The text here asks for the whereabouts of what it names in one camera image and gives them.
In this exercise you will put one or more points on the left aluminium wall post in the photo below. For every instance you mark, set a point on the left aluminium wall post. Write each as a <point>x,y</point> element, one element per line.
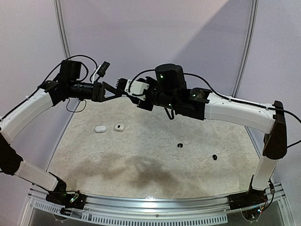
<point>61,28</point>

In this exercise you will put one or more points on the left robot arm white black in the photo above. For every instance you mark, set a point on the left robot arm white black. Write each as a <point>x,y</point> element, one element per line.
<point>48,94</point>

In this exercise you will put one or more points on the white oval earbud charging case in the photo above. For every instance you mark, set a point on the white oval earbud charging case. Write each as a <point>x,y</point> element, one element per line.
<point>100,129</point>

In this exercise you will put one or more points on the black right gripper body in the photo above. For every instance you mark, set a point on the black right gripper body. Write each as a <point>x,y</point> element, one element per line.
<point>148,94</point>

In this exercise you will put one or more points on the aluminium front rail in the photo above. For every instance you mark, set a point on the aluminium front rail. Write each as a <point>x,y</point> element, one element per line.
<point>115,211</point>

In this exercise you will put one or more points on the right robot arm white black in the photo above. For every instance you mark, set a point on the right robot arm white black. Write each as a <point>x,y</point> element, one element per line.
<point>169,90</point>

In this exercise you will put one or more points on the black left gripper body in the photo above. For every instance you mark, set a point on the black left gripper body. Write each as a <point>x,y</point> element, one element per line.
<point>97,87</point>

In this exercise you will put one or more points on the white stem earbud charging case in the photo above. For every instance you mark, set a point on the white stem earbud charging case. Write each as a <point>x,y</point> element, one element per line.
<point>119,127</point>

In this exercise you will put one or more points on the aluminium wall post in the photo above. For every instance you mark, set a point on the aluminium wall post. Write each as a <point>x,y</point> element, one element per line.
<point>61,28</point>
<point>247,46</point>

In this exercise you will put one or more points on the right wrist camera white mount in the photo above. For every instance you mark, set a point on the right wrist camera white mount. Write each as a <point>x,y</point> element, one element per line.
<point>135,88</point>

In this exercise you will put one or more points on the right aluminium wall post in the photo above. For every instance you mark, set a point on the right aluminium wall post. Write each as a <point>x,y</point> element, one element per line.
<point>247,46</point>

